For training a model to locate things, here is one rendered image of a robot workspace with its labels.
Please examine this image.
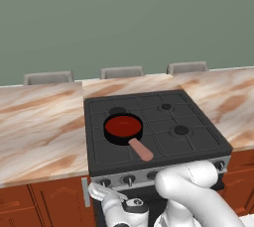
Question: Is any red marinara sauce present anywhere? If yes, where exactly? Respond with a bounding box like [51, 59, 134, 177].
[106, 116, 142, 138]

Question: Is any black saucepan with tan handle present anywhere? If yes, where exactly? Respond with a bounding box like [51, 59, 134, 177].
[103, 113, 155, 163]

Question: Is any black stove knob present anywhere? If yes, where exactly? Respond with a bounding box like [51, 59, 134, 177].
[98, 177, 113, 188]
[121, 173, 137, 188]
[212, 160, 227, 172]
[146, 170, 161, 181]

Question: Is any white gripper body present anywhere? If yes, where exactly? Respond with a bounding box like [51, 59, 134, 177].
[87, 181, 129, 205]

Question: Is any grey cupboard handle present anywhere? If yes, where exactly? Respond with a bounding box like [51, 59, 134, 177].
[80, 176, 91, 208]

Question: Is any brown wooden cupboard door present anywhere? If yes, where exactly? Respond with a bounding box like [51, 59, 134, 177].
[29, 175, 97, 227]
[219, 148, 254, 217]
[0, 184, 36, 227]

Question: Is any black gas stove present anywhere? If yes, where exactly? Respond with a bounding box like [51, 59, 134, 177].
[82, 88, 233, 227]

